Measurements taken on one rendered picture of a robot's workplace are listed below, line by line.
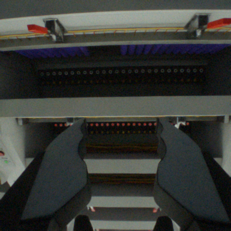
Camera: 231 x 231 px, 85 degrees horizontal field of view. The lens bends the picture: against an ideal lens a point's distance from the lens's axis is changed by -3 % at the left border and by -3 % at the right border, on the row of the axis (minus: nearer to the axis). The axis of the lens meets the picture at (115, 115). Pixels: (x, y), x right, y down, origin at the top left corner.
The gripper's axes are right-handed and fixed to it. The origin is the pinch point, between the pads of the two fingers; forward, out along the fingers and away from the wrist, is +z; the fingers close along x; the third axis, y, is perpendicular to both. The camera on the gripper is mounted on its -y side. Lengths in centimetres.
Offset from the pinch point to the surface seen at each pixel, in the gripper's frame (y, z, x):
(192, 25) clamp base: -8.9, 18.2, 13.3
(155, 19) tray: -9.9, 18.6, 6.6
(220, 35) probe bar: -7.4, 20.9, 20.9
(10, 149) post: 19.2, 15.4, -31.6
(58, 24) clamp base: -9.7, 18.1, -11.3
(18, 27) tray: -9.8, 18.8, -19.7
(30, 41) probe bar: -7.3, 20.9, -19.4
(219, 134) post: 18.8, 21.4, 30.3
